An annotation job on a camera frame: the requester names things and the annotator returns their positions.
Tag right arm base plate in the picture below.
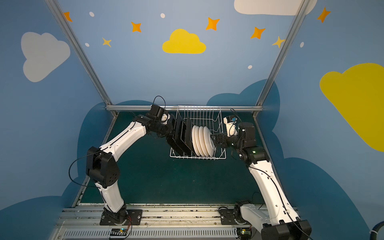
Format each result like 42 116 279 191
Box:
218 207 250 225

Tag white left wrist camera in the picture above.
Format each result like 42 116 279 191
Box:
161 113 170 124

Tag white round plate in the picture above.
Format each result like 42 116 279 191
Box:
199 127 210 157
203 127 216 157
195 126 205 157
192 126 201 157

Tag aluminium corner post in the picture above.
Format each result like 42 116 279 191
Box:
253 0 316 121
45 0 113 107

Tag left small circuit board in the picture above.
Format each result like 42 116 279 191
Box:
109 228 128 240

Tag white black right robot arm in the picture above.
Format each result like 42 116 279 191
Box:
211 122 312 240

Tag black hose corner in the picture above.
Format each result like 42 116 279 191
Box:
369 221 384 240

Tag aluminium right corner post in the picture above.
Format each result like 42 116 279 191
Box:
253 0 316 121

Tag aluminium left corner post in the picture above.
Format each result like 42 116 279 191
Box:
45 0 113 107

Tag white wire dish rack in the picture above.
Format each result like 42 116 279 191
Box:
170 110 226 160

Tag aluminium back frame rail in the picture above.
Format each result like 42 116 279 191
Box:
106 105 263 112

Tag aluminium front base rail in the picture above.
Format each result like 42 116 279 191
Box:
49 203 307 240

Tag floral square plate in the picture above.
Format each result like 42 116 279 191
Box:
166 115 184 156
175 115 187 156

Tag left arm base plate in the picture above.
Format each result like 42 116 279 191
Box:
100 208 143 226

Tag small circuit board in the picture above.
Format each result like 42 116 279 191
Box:
236 228 253 240
109 228 128 240

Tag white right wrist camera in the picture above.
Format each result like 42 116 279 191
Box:
223 115 238 137

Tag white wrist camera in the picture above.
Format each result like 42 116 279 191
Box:
223 115 238 137
161 113 170 124

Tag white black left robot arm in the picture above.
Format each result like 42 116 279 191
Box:
86 114 173 216

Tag right small circuit board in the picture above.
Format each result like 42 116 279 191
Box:
236 228 253 240

